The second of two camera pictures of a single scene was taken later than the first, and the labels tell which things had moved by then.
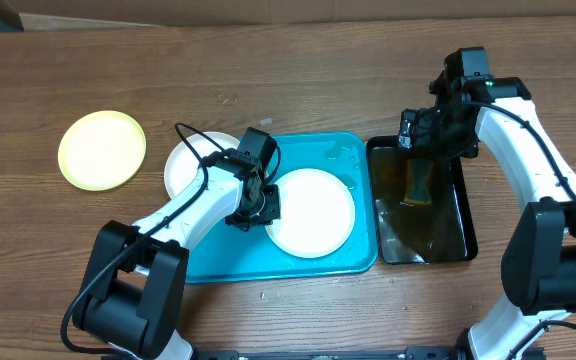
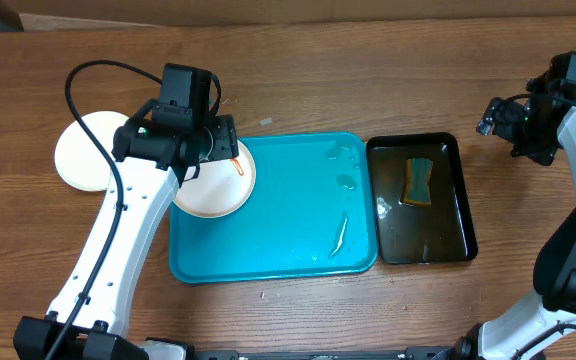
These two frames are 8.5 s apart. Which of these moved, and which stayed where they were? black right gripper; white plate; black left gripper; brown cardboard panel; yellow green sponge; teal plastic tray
Moved: black right gripper; black left gripper; white plate
Stayed: brown cardboard panel; teal plastic tray; yellow green sponge
